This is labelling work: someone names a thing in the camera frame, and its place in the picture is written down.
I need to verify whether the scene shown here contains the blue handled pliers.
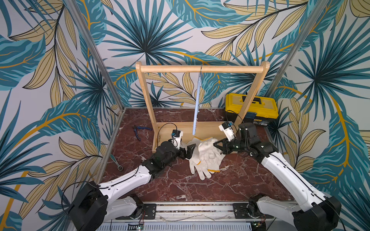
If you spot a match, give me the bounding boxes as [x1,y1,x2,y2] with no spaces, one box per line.
[132,125,153,142]

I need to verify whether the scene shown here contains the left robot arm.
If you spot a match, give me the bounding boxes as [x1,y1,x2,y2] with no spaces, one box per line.
[66,141,196,231]

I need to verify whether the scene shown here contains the wooden hanging rack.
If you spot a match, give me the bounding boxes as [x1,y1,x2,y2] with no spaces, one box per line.
[135,61,270,152]

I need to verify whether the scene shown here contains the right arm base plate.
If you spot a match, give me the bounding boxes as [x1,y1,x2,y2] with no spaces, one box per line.
[232,203,273,219]

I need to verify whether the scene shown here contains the teal wrench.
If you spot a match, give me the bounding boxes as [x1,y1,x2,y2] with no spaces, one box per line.
[110,154,123,171]

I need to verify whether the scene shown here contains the light blue clip hanger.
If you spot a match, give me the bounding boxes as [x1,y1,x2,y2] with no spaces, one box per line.
[192,65,202,135]

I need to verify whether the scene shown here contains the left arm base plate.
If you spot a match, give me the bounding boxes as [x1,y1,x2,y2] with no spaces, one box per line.
[116,204,157,220]

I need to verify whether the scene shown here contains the white glove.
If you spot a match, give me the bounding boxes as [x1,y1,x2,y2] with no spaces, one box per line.
[198,138,225,172]
[180,137,202,149]
[189,158,221,181]

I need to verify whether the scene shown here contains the white glove back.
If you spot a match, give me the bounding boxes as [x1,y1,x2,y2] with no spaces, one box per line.
[180,137,202,149]

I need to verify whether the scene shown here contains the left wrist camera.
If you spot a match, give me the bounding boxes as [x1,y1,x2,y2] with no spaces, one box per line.
[171,130,183,150]

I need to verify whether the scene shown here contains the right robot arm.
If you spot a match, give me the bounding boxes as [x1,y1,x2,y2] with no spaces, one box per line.
[214,122,342,231]

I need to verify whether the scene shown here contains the yellow black toolbox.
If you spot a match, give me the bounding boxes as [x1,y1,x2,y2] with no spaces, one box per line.
[225,93,278,126]

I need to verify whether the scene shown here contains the white glove bottom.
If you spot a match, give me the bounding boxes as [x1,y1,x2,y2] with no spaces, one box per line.
[189,158,221,181]

